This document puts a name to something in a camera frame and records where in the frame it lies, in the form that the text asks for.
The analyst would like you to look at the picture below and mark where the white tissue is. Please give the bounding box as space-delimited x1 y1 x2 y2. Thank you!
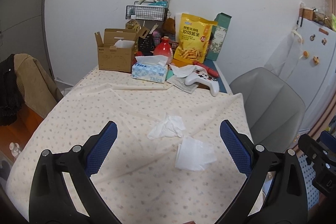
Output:
175 136 217 172
147 115 186 140

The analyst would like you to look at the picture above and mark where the grey upholstered chair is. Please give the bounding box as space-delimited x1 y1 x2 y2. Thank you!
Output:
230 68 305 152

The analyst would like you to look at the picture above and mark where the floral cream tablecloth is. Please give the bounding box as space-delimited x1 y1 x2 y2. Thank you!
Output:
6 69 249 223

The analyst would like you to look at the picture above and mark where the white refrigerator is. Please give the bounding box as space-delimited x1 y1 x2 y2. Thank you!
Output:
281 17 335 133

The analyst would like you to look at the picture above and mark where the brown jacket on chair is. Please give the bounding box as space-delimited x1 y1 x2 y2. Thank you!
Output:
14 53 63 118

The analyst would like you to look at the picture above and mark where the red tool on table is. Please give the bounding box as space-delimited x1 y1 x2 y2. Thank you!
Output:
193 61 219 78

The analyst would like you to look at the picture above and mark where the white game controller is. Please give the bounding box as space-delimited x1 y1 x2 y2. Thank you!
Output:
185 70 219 97

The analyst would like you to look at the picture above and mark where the brown cardboard box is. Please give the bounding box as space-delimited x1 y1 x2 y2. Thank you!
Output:
94 27 149 73

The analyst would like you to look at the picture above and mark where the white garment on fridge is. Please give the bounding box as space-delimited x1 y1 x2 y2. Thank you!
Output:
264 29 304 81

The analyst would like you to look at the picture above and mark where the blue tissue box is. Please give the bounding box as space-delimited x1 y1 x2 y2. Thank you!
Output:
131 55 168 84

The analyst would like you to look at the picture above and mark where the black garment on chair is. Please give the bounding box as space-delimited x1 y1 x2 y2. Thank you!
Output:
0 54 24 126

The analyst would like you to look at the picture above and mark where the red white vase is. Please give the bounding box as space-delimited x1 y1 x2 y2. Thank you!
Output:
153 36 173 60

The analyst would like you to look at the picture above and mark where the green tall box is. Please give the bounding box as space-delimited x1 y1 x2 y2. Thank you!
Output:
206 12 232 61

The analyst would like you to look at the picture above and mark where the yellow fries snack bag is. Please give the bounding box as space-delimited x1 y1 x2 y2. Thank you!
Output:
174 13 218 64

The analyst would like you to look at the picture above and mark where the wooden basket on fridge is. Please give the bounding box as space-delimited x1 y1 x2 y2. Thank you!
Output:
299 8 332 27

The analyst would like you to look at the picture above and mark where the black wire basket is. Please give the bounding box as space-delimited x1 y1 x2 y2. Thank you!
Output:
125 1 169 22

